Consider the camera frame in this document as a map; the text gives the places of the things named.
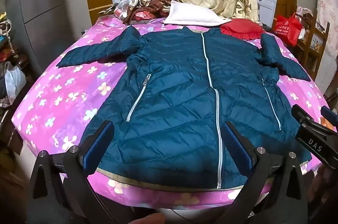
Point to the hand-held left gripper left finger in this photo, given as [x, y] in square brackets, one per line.
[99, 145]

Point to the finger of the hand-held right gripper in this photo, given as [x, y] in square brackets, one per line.
[330, 114]
[303, 115]

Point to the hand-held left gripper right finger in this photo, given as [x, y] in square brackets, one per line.
[237, 150]

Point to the teal quilted down jacket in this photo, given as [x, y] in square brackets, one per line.
[179, 86]

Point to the pile of colourful clothes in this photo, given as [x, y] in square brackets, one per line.
[8, 49]

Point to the bed with pink floral sheet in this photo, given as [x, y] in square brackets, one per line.
[66, 97]

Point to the wooden shelf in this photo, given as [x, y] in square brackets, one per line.
[317, 39]

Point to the red shopping bag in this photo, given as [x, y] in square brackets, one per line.
[287, 28]

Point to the pale floral curtain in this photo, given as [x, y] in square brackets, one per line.
[328, 15]

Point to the white plastic bag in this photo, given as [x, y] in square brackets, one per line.
[15, 82]

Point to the red ruffled cushion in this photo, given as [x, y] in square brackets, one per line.
[240, 28]

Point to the red patterned bag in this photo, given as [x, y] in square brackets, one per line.
[141, 16]

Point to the clear plastic bag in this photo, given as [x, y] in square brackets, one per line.
[122, 8]

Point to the white pillow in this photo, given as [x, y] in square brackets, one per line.
[190, 15]

